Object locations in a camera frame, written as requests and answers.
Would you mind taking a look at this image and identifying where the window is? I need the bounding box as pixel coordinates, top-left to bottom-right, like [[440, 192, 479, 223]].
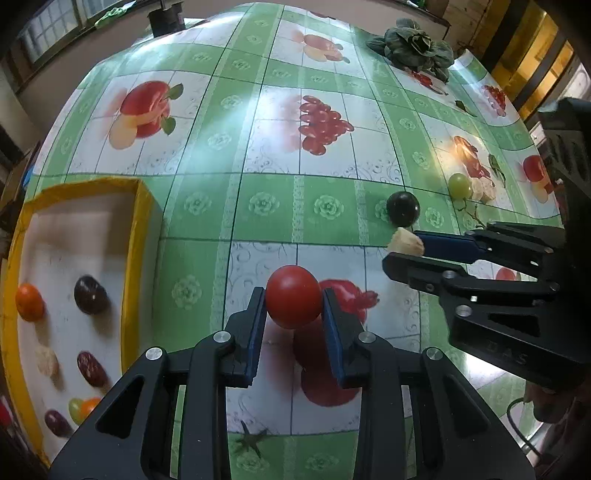
[[16, 0, 121, 70]]

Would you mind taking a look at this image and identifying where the brown grape twig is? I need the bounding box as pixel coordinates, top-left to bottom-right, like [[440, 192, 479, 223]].
[[455, 198, 488, 230]]

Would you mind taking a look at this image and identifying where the green printed tablecloth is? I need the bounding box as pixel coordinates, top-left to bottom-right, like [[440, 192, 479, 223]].
[[28, 2, 566, 480]]

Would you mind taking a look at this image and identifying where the wooden cabinet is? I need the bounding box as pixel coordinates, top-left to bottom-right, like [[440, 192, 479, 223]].
[[443, 0, 591, 121]]

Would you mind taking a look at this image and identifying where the black grape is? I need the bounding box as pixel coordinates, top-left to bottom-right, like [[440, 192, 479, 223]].
[[386, 191, 421, 227]]

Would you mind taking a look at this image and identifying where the black box device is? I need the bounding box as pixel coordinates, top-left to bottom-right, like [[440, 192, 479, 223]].
[[148, 0, 185, 35]]

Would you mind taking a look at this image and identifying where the dark purple plum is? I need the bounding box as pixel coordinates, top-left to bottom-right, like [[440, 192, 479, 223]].
[[44, 409, 75, 438], [74, 275, 110, 315]]

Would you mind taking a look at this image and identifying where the green grape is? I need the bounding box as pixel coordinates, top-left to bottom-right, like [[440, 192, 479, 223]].
[[448, 172, 474, 200]]

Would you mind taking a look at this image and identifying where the dark leafy green vegetable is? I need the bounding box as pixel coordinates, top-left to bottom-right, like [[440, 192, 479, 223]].
[[366, 18, 455, 83]]

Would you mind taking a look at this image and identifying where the black cable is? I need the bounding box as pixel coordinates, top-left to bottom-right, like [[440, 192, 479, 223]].
[[505, 398, 543, 462]]

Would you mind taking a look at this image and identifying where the red dried date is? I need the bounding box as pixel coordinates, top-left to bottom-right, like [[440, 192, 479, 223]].
[[76, 351, 109, 387]]

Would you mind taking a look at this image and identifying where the red tomato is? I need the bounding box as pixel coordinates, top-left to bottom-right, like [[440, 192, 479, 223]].
[[265, 264, 323, 329]]

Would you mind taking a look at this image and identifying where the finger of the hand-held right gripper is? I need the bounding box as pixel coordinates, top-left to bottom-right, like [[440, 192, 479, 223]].
[[382, 254, 578, 391], [413, 222, 566, 278]]

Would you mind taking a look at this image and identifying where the green cloth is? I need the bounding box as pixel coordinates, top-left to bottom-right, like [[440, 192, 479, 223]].
[[95, 7, 130, 26]]

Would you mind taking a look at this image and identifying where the white foam tray yellow rim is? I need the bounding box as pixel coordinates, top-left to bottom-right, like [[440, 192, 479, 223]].
[[0, 179, 162, 467]]

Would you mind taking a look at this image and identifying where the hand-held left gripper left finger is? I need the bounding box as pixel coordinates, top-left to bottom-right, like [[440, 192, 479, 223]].
[[46, 286, 267, 480]]

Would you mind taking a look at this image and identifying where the person's right hand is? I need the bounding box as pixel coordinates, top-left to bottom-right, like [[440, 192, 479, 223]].
[[524, 385, 587, 424]]

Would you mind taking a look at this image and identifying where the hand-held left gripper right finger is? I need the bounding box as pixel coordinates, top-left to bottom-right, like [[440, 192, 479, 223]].
[[322, 288, 539, 480]]

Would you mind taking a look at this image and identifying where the green tomato calyx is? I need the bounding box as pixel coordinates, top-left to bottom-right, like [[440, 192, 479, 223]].
[[233, 421, 271, 460]]

